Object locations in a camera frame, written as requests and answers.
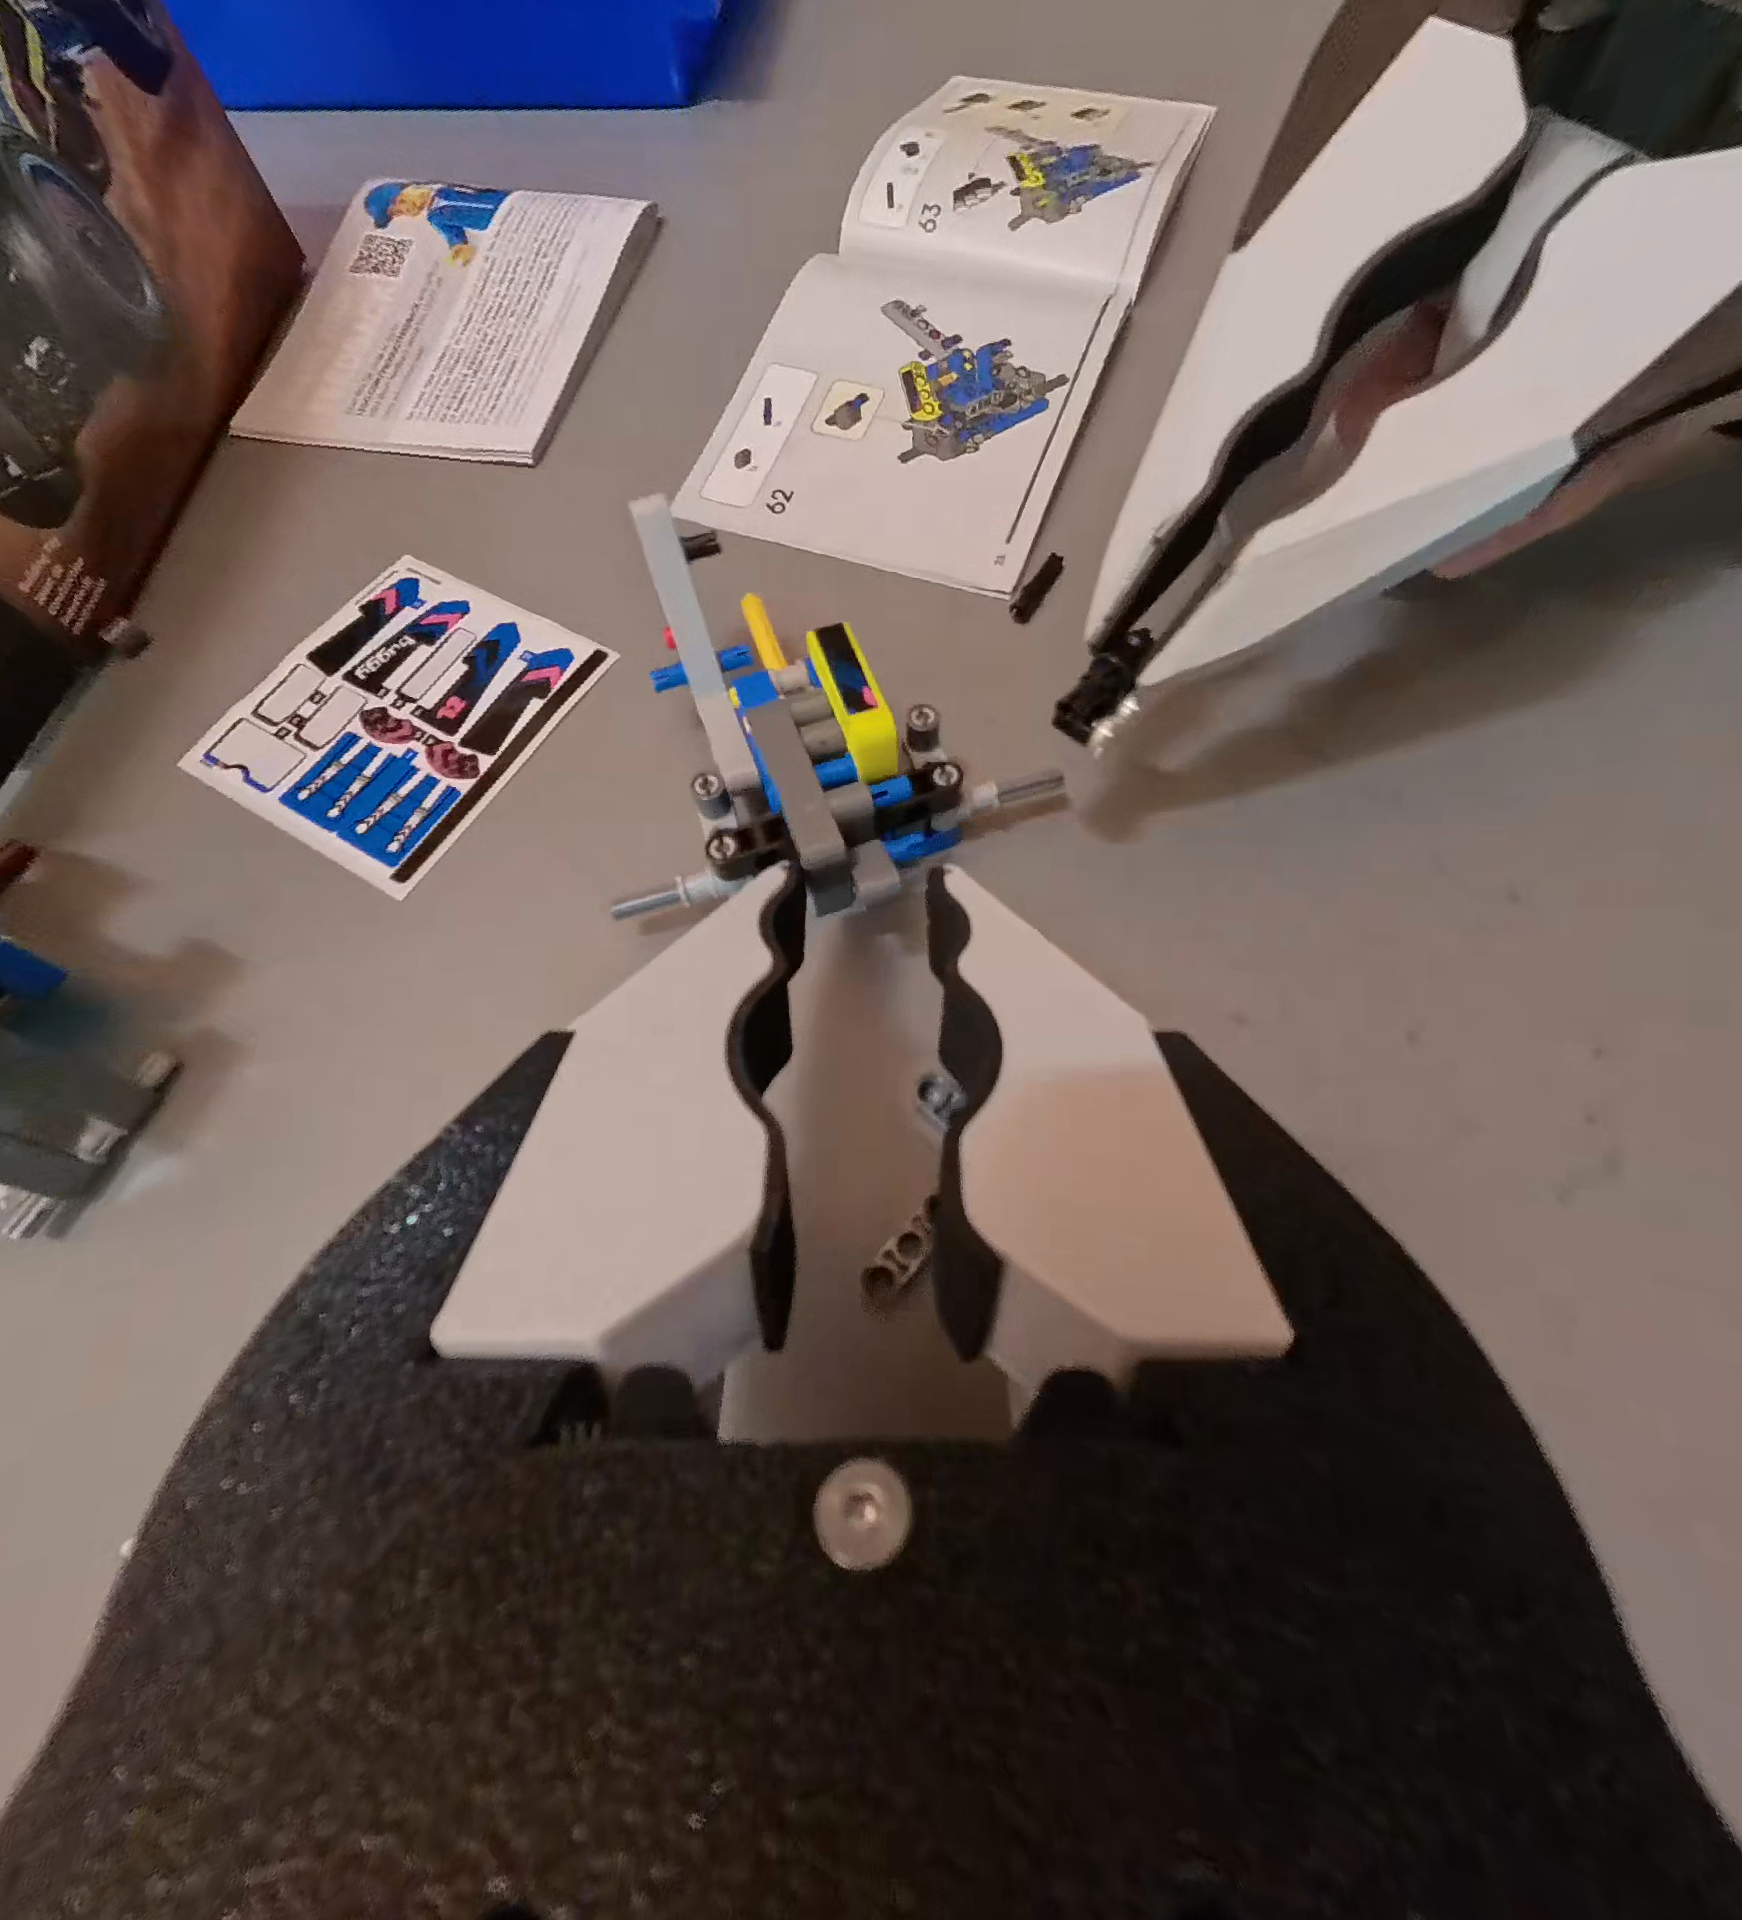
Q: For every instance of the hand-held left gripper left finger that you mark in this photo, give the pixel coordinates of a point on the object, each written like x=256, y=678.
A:
x=617, y=1185

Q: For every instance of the small dark lego piece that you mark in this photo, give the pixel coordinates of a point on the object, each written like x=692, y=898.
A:
x=129, y=638

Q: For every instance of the small grey lego piece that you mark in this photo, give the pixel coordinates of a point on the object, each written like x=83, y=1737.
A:
x=940, y=1101

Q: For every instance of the lego sticker sheet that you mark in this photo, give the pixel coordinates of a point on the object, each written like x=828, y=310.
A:
x=391, y=720

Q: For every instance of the lego chassis assembly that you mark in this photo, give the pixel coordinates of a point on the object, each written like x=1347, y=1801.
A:
x=16, y=1081

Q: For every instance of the blue yellow lego assembly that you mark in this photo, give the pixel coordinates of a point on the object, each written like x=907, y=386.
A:
x=826, y=734

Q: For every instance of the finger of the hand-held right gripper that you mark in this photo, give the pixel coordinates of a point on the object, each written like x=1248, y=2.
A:
x=1485, y=437
x=1321, y=255

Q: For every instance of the dark grey lego beam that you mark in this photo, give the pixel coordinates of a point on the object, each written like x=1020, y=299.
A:
x=893, y=1261

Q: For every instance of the open lego instruction booklet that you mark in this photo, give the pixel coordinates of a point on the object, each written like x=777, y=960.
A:
x=945, y=330

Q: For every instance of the person's right hand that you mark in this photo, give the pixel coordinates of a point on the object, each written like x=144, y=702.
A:
x=1651, y=511

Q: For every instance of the lego set box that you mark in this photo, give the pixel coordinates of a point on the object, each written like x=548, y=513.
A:
x=76, y=299

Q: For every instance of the white safety leaflet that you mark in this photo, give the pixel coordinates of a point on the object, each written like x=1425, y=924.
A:
x=465, y=330

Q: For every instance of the blue plastic bin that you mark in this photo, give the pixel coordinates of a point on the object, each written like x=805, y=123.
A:
x=451, y=52

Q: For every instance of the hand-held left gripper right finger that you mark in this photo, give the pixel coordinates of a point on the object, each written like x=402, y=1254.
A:
x=1111, y=1185

